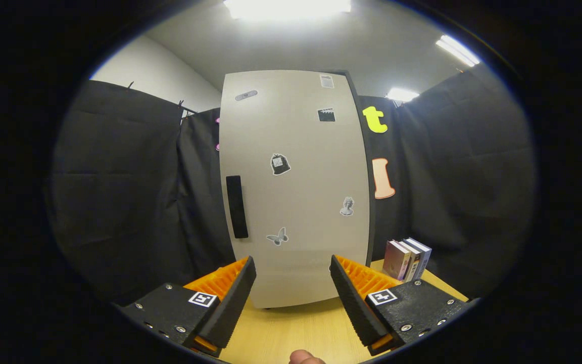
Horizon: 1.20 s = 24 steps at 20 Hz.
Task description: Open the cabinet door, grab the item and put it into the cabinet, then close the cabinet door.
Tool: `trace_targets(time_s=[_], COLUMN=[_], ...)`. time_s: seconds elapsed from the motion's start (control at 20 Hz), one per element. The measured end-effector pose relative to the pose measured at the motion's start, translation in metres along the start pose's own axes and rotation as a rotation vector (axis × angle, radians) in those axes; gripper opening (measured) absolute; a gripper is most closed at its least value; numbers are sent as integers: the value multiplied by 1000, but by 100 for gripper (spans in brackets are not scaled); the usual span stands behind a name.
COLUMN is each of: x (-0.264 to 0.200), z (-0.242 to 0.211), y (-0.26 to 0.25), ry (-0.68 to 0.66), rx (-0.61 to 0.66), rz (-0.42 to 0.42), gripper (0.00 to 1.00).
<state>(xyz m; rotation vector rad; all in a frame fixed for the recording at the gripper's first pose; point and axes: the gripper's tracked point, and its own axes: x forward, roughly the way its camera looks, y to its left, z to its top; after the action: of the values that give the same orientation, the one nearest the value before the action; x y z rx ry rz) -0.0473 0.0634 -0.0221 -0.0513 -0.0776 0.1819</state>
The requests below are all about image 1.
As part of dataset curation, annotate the wide ceiling light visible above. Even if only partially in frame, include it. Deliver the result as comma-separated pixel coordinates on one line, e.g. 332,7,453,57
223,0,352,22

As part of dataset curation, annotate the black backdrop cloth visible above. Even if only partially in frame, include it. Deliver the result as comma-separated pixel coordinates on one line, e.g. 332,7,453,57
46,68,538,304

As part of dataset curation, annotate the long ceiling light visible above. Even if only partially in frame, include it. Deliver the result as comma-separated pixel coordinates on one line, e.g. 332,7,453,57
435,34,481,68

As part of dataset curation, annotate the small ceiling light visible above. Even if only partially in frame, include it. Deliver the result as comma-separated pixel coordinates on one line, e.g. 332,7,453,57
386,87,420,102

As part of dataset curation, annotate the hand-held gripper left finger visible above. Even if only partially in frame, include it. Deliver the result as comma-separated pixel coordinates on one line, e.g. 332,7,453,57
118,256,258,358

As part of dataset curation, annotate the white cover book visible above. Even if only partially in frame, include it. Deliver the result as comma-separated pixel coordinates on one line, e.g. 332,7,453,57
395,239,423,282

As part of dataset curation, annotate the black door handle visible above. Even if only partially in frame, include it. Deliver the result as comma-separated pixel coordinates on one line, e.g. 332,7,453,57
225,175,249,239

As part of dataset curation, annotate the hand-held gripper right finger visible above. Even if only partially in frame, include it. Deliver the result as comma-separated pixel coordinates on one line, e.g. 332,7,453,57
328,254,473,356

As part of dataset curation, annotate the pink cover book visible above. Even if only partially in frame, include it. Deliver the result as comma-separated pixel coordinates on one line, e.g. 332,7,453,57
383,240,412,280

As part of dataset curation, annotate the beige cabinet door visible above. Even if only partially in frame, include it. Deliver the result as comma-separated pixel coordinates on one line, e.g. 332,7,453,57
219,70,371,309

